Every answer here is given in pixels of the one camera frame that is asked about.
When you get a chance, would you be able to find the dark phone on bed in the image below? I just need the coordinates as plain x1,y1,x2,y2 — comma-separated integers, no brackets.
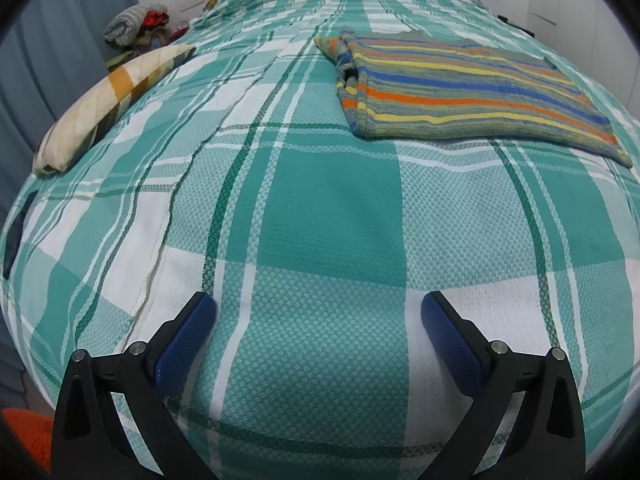
2,191,38,280

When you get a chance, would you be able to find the cream striped pillow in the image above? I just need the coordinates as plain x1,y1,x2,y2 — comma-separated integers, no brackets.
32,44,196,174

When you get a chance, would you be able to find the striped knit sweater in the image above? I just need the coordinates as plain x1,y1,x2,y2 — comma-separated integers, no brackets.
314,29,634,167

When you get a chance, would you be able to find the orange fuzzy cushion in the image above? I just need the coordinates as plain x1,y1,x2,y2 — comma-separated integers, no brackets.
1,408,53,474

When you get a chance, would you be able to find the white wardrobe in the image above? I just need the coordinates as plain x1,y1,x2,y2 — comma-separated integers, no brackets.
526,0,639,117

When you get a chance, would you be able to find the teal plaid bedspread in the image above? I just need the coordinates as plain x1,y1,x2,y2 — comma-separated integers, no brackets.
1,0,639,479

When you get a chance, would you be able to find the dark nightstand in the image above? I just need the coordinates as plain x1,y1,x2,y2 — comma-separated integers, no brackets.
497,14,536,38

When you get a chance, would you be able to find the pile of clothes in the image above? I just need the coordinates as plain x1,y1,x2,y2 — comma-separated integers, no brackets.
103,3,190,73

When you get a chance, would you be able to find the blue curtain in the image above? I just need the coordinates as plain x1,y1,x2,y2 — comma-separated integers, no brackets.
0,0,140,411

